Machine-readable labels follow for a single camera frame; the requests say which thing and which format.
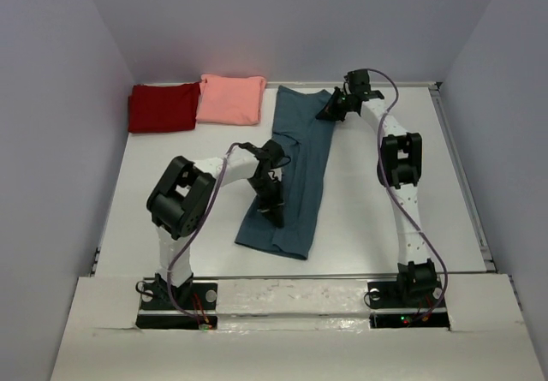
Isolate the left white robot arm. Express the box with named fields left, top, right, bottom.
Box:
left=136, top=140, right=291, bottom=316

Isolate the pink t-shirt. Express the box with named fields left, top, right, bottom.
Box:
left=196, top=74, right=267, bottom=126

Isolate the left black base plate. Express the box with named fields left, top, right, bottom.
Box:
left=135, top=278, right=218, bottom=330

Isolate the folded red t-shirt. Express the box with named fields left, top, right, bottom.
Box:
left=128, top=82, right=200, bottom=134

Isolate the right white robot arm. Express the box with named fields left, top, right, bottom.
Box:
left=316, top=68, right=444, bottom=315

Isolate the blue t-shirt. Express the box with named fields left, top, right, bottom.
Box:
left=235, top=86, right=335, bottom=260

